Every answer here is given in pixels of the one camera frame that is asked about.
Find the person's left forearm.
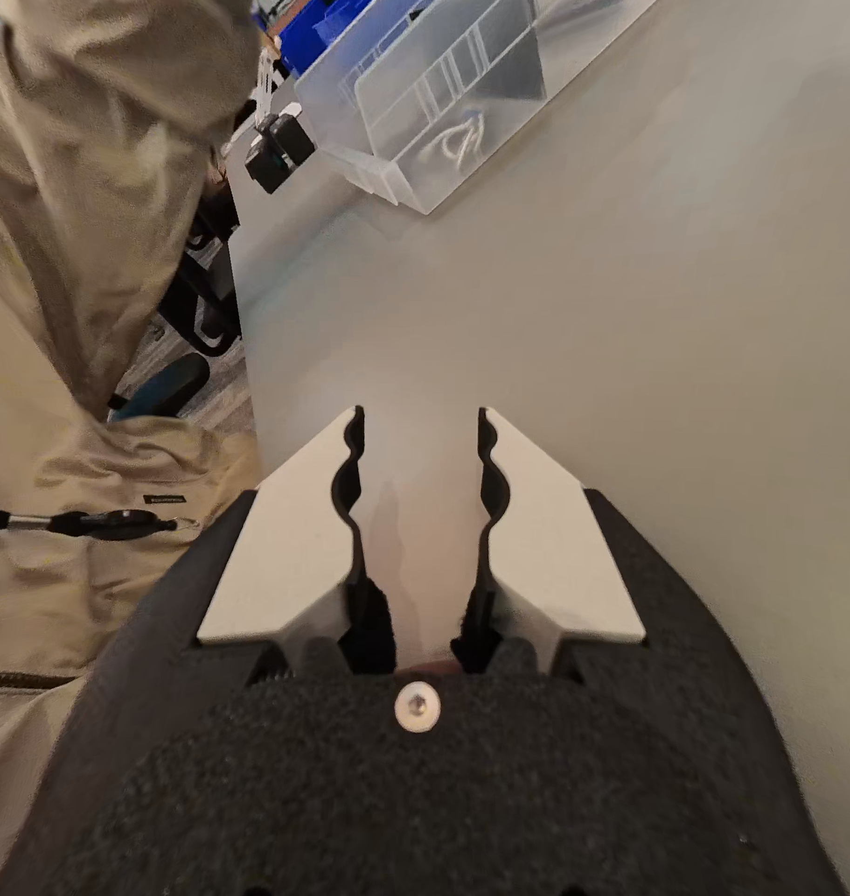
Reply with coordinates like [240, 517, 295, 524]
[0, 0, 264, 232]

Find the blue plastic bin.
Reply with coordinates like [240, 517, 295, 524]
[280, 0, 378, 79]

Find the person's beige jacket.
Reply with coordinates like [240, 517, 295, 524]
[0, 140, 264, 778]

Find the clear plastic bin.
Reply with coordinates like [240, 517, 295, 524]
[295, 0, 660, 205]
[355, 24, 546, 215]

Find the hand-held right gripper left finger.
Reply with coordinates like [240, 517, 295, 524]
[196, 405, 398, 674]

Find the black cord metal clip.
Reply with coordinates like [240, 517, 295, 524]
[0, 499, 201, 541]

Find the white cable coil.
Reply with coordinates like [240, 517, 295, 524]
[425, 114, 490, 174]

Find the black office chair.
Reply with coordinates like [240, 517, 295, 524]
[109, 188, 243, 425]

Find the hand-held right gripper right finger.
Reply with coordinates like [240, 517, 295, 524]
[452, 406, 648, 674]

